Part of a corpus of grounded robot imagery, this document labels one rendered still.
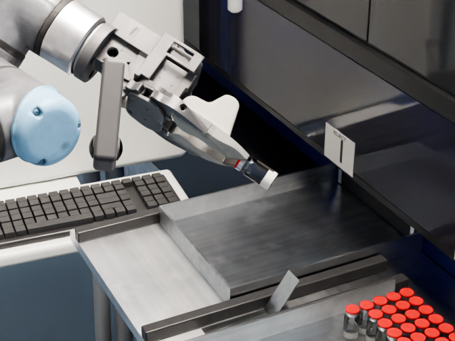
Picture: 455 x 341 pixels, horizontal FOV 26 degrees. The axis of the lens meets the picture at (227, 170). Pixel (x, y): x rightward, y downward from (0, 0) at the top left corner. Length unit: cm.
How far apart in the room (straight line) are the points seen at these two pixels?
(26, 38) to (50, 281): 201
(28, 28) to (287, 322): 56
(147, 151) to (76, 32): 91
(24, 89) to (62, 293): 204
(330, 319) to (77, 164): 71
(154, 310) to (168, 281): 7
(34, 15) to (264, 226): 67
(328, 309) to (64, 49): 57
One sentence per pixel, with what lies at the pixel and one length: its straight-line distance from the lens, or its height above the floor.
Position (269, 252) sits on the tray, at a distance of 156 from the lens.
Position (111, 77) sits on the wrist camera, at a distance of 108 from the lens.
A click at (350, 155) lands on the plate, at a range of 155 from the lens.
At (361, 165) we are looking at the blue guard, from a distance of 153.
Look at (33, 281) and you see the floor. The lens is 308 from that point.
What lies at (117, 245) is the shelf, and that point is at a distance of 159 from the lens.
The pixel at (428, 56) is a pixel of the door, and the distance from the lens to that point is 136.
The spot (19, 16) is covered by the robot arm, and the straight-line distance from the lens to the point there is 111.
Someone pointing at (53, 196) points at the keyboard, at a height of 83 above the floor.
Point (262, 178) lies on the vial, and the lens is 107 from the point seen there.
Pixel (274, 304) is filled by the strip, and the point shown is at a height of 90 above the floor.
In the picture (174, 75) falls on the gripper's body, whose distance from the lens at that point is 109.
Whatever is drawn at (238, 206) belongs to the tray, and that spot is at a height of 88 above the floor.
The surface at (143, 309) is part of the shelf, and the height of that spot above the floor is 88.
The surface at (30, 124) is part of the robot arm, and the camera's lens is 97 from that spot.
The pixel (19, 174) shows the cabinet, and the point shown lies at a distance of 193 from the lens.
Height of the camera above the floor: 175
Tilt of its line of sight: 29 degrees down
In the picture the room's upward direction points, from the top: straight up
